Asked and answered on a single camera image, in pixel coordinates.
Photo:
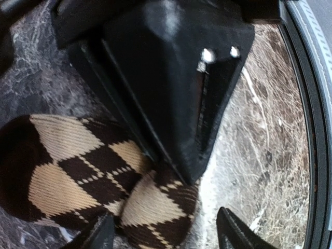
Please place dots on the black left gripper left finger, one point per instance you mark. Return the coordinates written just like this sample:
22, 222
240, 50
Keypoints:
99, 233

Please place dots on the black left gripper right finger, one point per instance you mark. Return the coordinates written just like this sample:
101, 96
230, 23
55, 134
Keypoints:
232, 232

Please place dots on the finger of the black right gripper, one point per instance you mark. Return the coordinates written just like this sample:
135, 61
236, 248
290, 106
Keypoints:
166, 69

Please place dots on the brown argyle sock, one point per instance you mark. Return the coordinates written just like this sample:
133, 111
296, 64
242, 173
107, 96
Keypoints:
66, 171

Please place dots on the black front table rail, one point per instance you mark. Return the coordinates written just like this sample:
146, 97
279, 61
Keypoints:
318, 234

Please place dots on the white slotted cable duct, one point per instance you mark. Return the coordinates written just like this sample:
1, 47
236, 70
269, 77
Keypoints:
315, 41

